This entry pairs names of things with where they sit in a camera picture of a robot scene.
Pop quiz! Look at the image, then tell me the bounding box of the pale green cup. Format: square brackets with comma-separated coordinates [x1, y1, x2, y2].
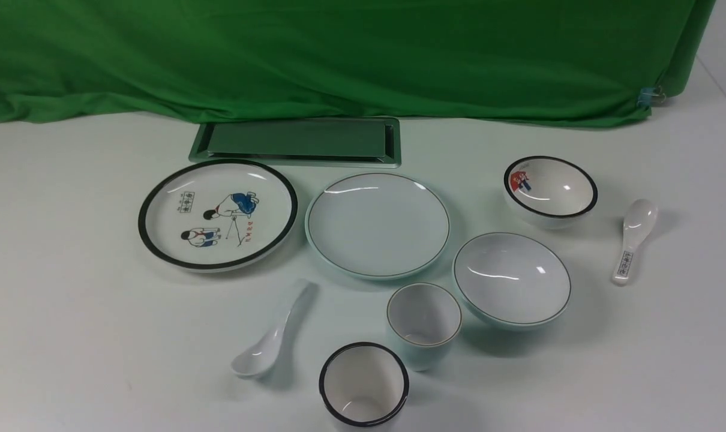
[386, 283, 463, 372]

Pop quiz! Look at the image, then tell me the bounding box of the pale green plain bowl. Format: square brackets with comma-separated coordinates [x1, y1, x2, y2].
[452, 232, 572, 332]

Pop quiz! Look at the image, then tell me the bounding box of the plain white ceramic spoon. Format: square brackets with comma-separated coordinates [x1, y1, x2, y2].
[230, 278, 317, 379]

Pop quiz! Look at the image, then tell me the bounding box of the pale green plain plate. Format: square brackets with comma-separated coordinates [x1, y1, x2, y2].
[304, 172, 451, 281]

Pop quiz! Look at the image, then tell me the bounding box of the metal rectangular table tray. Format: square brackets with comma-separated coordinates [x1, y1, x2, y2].
[188, 117, 402, 169]

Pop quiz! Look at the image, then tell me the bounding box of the black-rimmed illustrated plate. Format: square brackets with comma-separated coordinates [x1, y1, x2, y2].
[137, 160, 298, 272]

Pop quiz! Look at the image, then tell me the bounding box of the black-rimmed white cup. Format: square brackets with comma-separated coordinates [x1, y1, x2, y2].
[317, 341, 410, 431]

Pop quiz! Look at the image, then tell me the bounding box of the black-rimmed illustrated bowl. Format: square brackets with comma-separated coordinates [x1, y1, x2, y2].
[503, 155, 599, 230]

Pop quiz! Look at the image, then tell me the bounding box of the green backdrop cloth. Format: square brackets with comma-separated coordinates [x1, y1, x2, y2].
[0, 1, 715, 128]

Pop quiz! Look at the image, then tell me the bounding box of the white spoon with print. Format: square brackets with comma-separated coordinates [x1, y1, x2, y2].
[611, 199, 659, 286]

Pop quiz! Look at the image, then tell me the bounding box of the blue binder clip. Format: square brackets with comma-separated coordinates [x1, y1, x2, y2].
[635, 85, 667, 109]

